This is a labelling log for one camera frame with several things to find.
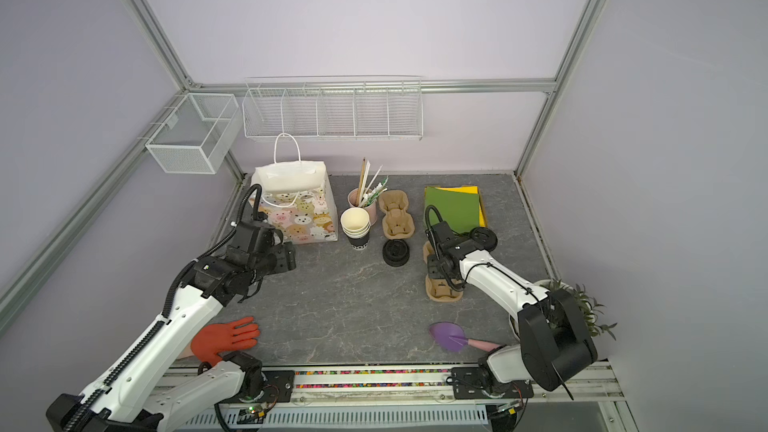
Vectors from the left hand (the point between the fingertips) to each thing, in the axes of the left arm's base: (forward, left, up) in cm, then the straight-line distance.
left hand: (281, 256), depth 76 cm
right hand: (0, -44, -13) cm, 46 cm away
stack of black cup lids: (+8, -30, -15) cm, 34 cm away
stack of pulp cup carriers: (+20, -31, -17) cm, 41 cm away
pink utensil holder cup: (+18, -21, 0) cm, 28 cm away
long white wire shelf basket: (+48, -12, +12) cm, 51 cm away
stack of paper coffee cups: (+17, -18, -11) cm, 27 cm away
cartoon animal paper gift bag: (+15, -4, +7) cm, 17 cm away
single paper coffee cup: (+7, -57, -8) cm, 58 cm away
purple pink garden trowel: (-18, -44, -20) cm, 51 cm away
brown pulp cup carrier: (-5, -42, -17) cm, 46 cm away
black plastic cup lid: (+7, -57, -8) cm, 58 cm away
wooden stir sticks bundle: (+30, -21, -4) cm, 37 cm away
